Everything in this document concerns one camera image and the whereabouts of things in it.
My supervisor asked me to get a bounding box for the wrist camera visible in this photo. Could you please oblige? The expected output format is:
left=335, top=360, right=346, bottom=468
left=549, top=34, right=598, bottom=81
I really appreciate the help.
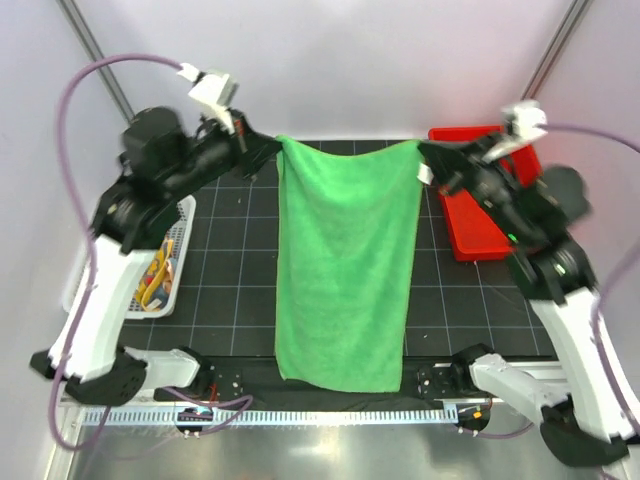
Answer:
left=177, top=63, right=239, bottom=135
left=482, top=99, right=547, bottom=163

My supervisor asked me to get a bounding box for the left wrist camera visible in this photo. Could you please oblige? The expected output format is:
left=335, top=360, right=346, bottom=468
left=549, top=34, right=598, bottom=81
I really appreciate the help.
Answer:
left=177, top=63, right=239, bottom=135

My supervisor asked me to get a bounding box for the white perforated plastic basket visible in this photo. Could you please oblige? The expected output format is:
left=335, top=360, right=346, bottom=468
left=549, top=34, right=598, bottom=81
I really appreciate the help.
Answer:
left=61, top=194, right=197, bottom=320

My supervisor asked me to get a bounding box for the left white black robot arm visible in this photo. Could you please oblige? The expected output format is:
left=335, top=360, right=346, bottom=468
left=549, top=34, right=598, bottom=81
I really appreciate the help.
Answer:
left=30, top=107, right=282, bottom=407

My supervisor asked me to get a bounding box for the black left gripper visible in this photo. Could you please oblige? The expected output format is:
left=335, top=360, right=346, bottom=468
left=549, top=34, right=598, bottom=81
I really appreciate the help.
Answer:
left=166, top=105, right=282, bottom=199

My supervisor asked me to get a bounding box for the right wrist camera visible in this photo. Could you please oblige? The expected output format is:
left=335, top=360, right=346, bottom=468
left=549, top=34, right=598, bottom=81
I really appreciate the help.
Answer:
left=482, top=99, right=547, bottom=163

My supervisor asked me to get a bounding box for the red plastic bin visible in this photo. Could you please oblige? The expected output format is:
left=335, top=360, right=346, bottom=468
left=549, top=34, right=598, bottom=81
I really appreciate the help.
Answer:
left=428, top=125, right=541, bottom=262

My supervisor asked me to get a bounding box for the yellow patterned towel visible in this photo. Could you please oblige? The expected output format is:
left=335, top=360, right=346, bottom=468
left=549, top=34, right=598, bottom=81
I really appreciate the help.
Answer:
left=134, top=237, right=177, bottom=312

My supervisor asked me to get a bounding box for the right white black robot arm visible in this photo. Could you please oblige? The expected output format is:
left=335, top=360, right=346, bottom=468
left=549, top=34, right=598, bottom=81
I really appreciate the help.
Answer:
left=418, top=132, right=639, bottom=468

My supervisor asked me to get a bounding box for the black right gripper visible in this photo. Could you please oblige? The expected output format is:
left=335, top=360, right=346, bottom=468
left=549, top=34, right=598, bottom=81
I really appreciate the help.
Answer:
left=416, top=127, right=530, bottom=240

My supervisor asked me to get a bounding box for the green microfiber towel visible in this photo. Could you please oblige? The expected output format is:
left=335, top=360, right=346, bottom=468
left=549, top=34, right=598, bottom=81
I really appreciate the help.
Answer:
left=274, top=137, right=423, bottom=368

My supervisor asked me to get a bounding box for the aluminium frame rail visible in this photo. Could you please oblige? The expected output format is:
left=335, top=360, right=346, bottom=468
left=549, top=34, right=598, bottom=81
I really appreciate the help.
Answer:
left=58, top=360, right=609, bottom=427

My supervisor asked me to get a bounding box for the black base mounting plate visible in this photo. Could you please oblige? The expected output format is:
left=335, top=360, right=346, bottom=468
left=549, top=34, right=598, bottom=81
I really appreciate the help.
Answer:
left=173, top=356, right=490, bottom=412

